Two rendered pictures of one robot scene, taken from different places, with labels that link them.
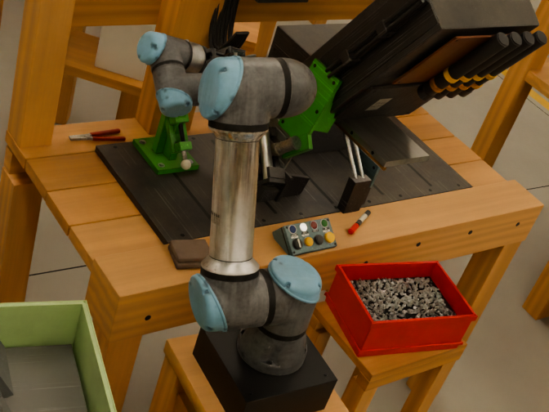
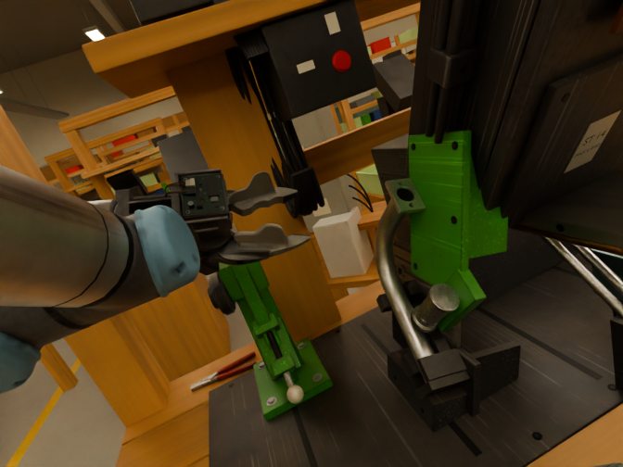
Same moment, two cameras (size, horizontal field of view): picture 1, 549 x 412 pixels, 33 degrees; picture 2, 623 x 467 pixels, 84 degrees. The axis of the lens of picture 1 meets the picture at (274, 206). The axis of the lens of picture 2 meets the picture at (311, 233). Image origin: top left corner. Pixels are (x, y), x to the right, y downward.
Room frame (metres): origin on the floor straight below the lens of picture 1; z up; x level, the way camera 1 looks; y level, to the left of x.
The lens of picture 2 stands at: (1.75, -0.10, 1.35)
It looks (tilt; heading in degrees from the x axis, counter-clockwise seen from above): 18 degrees down; 34
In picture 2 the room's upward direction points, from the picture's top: 21 degrees counter-clockwise
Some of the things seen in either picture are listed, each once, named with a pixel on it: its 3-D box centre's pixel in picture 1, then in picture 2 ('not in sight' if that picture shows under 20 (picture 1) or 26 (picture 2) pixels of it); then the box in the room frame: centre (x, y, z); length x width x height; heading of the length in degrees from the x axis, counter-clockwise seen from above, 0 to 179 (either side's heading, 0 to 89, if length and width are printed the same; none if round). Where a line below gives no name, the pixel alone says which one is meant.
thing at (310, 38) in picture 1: (317, 90); (473, 201); (2.50, -0.01, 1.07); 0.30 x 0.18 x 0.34; 135
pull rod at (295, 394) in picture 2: (185, 157); (289, 382); (2.08, 0.27, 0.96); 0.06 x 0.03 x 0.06; 45
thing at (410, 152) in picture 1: (363, 122); (572, 202); (2.31, -0.16, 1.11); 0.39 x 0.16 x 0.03; 45
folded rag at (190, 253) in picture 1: (192, 253); not in sight; (1.76, 0.15, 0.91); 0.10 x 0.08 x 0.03; 122
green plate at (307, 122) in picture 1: (318, 102); (455, 204); (2.23, -0.02, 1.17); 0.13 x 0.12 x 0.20; 135
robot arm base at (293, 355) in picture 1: (276, 333); not in sight; (1.50, -0.09, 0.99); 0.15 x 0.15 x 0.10
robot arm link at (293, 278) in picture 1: (287, 293); not in sight; (1.50, -0.08, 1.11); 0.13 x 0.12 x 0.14; 124
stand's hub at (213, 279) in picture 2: not in sight; (220, 295); (2.11, 0.37, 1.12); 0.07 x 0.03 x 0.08; 45
